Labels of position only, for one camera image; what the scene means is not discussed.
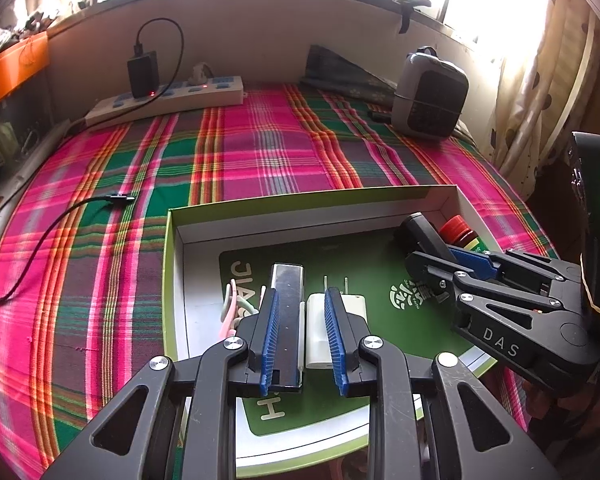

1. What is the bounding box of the orange shelf tray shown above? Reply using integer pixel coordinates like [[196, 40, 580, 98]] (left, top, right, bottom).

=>
[[0, 32, 50, 102]]

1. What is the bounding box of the red cap brown bottle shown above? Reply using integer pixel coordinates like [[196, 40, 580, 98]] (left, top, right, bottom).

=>
[[439, 214, 481, 252]]

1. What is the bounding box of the cream patterned curtain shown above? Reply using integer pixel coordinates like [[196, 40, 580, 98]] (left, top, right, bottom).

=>
[[483, 0, 600, 198]]

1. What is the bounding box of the white power strip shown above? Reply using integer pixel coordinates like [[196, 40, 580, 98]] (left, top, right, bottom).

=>
[[84, 76, 244, 127]]

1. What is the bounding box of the black window latch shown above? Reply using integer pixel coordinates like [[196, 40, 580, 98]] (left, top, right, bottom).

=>
[[396, 0, 431, 35]]

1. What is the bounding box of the grey portable heater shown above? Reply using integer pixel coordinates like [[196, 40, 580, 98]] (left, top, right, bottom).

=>
[[391, 46, 469, 141]]

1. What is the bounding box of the white plug on strip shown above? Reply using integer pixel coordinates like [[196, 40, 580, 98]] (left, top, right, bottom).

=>
[[187, 62, 214, 86]]

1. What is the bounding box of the black cylindrical device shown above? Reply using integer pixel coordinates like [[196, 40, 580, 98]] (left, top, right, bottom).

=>
[[393, 212, 457, 263]]

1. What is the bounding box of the silver metal rectangular case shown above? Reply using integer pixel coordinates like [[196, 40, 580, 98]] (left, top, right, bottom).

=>
[[271, 263, 306, 392]]

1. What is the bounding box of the green cardboard box tray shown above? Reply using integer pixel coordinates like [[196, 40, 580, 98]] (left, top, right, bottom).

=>
[[162, 185, 498, 478]]

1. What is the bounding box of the plaid pink green cloth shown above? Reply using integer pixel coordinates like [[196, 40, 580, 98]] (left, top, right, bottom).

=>
[[0, 84, 554, 479]]

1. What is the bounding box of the black charger plug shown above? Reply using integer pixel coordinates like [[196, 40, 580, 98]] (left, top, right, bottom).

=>
[[128, 49, 159, 99]]

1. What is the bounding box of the black charging cable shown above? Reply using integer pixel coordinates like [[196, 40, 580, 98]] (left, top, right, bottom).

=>
[[0, 17, 186, 306]]

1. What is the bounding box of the white power adapter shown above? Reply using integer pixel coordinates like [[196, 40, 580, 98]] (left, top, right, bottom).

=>
[[304, 276, 367, 370]]

